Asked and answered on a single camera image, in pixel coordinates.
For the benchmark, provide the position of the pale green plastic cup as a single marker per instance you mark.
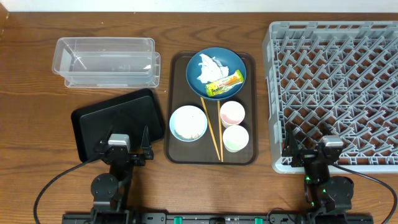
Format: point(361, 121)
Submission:
point(235, 138)

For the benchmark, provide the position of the clear plastic waste bin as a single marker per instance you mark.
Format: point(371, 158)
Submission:
point(107, 62)

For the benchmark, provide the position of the pink plastic cup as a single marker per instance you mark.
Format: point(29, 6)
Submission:
point(232, 113)

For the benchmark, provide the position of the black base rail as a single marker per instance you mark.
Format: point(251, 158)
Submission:
point(161, 218)

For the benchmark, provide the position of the right wooden chopstick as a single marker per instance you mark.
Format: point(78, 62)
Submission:
point(220, 131)

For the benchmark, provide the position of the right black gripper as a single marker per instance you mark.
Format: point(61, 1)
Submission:
point(291, 149)

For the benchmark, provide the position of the wooden chopstick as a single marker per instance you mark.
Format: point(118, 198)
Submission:
point(210, 128)
point(220, 131)

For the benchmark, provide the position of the dark blue plate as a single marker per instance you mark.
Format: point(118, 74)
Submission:
point(217, 56)

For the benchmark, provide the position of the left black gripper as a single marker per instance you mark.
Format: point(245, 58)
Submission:
point(148, 154)

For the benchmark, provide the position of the yellow green snack wrapper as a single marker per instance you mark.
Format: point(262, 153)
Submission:
point(224, 84)

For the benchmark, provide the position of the grey dishwasher rack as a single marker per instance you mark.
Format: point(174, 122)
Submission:
point(343, 73)

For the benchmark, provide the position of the left wooden chopstick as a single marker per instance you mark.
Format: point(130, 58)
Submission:
point(210, 128)

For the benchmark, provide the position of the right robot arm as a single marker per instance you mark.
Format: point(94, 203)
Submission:
point(329, 196)

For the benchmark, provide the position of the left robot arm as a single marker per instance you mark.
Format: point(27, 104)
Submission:
point(110, 189)

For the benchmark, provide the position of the light blue bowl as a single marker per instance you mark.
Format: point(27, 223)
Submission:
point(188, 123)

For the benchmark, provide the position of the white napkin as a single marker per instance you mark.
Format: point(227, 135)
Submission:
point(211, 69)

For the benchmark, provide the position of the black plastic tray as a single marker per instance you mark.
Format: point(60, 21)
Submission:
point(126, 114)

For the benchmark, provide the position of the brown serving tray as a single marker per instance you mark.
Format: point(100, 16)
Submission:
point(202, 151)

